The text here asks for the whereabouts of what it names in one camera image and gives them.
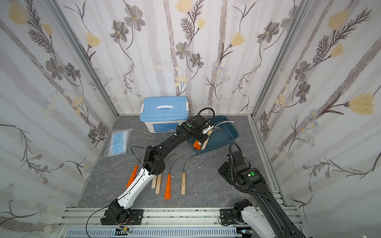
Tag teal plastic storage tray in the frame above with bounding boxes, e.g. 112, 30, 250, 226
189, 115, 239, 154

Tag silver metal tongs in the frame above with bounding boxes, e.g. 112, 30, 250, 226
132, 124, 157, 142

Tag blue face masks pack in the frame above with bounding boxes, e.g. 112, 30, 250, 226
106, 130, 131, 157

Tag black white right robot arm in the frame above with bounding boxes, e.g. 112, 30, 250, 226
218, 142, 306, 238

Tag wooden handle sickle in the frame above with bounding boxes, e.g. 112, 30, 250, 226
201, 120, 235, 150
155, 174, 162, 194
181, 154, 197, 195
207, 127, 224, 136
151, 176, 157, 189

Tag orange handle sickle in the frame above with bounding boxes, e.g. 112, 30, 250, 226
164, 155, 184, 200
126, 165, 139, 188
193, 140, 202, 151

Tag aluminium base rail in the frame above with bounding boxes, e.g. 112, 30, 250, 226
56, 206, 301, 238

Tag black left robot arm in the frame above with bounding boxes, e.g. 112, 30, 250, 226
100, 107, 215, 225

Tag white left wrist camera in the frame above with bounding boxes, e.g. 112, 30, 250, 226
202, 125, 214, 134

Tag white box with blue lid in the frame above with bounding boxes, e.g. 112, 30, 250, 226
140, 96, 189, 133

